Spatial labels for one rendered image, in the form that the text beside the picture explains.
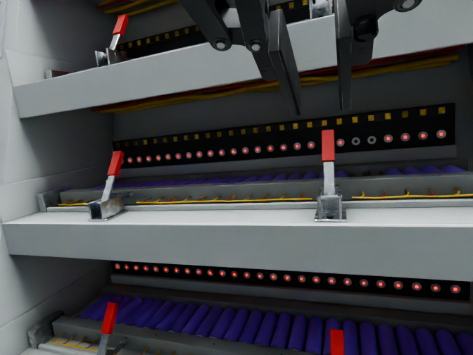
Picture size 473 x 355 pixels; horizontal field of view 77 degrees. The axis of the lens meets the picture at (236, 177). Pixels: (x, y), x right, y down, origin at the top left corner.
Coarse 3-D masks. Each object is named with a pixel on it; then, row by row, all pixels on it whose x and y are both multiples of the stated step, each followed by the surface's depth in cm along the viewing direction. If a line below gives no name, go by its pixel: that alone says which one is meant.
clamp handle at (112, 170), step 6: (114, 156) 39; (120, 156) 39; (114, 162) 39; (120, 162) 39; (114, 168) 38; (108, 174) 38; (114, 174) 38; (108, 180) 38; (114, 180) 38; (108, 186) 38; (108, 192) 37; (102, 198) 37; (108, 198) 37
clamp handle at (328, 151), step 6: (324, 132) 30; (330, 132) 30; (324, 138) 30; (330, 138) 30; (324, 144) 30; (330, 144) 30; (324, 150) 29; (330, 150) 29; (324, 156) 29; (330, 156) 29; (324, 162) 29; (330, 162) 29; (324, 168) 29; (330, 168) 29; (324, 174) 29; (330, 174) 28; (324, 180) 28; (330, 180) 28; (324, 186) 28; (330, 186) 28; (324, 192) 28; (330, 192) 28
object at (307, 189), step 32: (64, 192) 46; (96, 192) 44; (160, 192) 40; (192, 192) 38; (224, 192) 37; (256, 192) 36; (288, 192) 34; (352, 192) 32; (384, 192) 30; (416, 192) 30; (448, 192) 29
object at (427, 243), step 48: (0, 192) 40; (48, 192) 45; (48, 240) 38; (96, 240) 35; (144, 240) 33; (192, 240) 31; (240, 240) 29; (288, 240) 27; (336, 240) 26; (384, 240) 25; (432, 240) 23
